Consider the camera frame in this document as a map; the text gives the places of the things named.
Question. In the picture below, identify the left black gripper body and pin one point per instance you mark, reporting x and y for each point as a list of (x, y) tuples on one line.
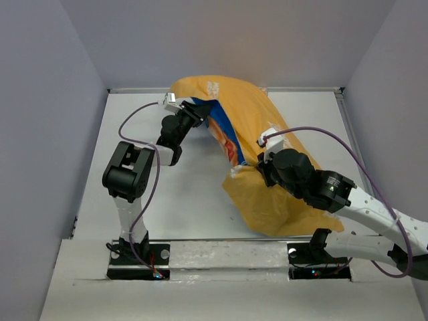
[(184, 124)]

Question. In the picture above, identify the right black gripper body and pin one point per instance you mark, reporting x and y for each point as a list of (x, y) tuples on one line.
[(297, 192)]

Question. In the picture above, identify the yellow blue pillowcase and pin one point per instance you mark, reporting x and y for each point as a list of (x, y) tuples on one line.
[(240, 113)]

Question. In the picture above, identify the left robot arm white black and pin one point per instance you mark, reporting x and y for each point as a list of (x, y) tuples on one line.
[(131, 175)]

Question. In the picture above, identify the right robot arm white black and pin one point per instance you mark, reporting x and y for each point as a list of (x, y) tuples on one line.
[(397, 239)]

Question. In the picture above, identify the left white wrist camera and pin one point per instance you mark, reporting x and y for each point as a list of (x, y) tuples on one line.
[(169, 103)]

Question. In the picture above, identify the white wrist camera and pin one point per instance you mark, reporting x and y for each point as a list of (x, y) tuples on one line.
[(169, 103), (271, 141)]

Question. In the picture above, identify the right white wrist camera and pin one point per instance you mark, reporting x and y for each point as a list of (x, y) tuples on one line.
[(271, 141)]

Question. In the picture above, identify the aluminium frame rail right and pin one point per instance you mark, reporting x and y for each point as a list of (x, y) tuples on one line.
[(347, 123)]

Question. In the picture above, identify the aluminium frame rail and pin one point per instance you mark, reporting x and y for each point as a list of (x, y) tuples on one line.
[(347, 123), (336, 90)]

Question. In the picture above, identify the aluminium frame rail back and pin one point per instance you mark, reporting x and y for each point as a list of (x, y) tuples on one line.
[(336, 90)]

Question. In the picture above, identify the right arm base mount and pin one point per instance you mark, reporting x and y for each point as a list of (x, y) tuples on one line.
[(310, 261)]

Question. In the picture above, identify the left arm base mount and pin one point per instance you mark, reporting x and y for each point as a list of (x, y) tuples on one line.
[(124, 265)]

